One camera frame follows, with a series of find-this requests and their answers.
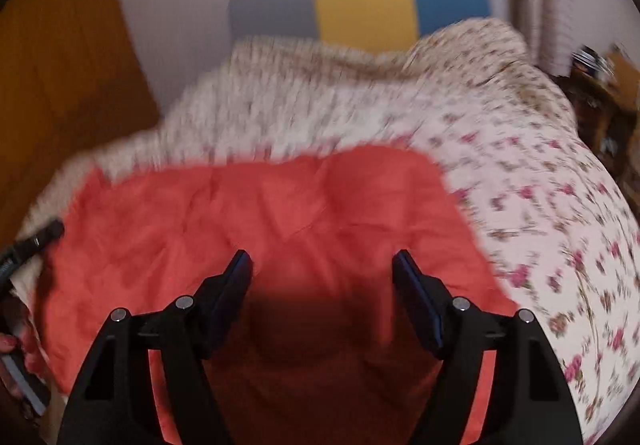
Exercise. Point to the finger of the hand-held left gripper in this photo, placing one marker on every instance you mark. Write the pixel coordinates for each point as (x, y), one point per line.
(45, 232)

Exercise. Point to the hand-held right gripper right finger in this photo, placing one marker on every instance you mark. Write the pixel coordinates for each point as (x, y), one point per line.
(417, 297)

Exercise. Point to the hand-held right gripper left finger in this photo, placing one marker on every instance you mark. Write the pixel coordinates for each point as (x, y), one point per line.
(232, 290)

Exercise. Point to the orange puffer jacket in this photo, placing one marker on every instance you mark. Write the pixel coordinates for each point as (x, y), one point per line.
(300, 215)

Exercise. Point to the person's left hand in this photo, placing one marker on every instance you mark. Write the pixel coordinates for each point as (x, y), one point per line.
(7, 343)

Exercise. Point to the wooden wardrobe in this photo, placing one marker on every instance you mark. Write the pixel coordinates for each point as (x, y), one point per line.
(55, 75)

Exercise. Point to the floral quilt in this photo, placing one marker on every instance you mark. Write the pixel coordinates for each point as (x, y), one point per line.
(500, 125)

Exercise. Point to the wooden desk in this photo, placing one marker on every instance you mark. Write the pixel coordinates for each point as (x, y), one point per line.
(615, 115)

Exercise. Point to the grey yellow blue headboard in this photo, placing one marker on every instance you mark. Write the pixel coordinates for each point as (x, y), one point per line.
(360, 5)

